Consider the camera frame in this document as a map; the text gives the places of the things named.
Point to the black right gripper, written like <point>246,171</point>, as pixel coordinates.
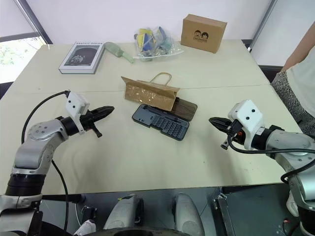
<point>235,132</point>

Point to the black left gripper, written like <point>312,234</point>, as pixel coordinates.
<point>88,120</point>

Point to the black screwdriver bit case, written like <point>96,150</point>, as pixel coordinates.
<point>160,123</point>

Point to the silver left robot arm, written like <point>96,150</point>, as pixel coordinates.
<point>32,150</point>

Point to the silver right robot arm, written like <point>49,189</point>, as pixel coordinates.
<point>290,145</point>

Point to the person bare forearm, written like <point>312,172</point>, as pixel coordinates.
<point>300,49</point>

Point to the grey graphic design book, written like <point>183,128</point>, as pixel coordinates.
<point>81,55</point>

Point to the person in white shirt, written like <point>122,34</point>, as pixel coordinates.
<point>292,98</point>

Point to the clear plastic bag of items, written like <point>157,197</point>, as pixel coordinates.
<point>152,41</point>

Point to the black metal table leg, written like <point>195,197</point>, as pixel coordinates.
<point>227,216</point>

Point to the brown cardboard box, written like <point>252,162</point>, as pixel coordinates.
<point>201,32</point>

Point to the grey rounded shell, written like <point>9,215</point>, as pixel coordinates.
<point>123,214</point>
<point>188,216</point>

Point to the white shoe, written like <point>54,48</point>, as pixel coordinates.
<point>85,228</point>

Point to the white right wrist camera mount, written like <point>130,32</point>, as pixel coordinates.
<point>248,113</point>

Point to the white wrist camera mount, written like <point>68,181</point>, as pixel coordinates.
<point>75,103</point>
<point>248,113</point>

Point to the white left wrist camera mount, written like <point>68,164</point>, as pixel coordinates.
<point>75,103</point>

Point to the grey window frame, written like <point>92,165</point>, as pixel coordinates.
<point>37,23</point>

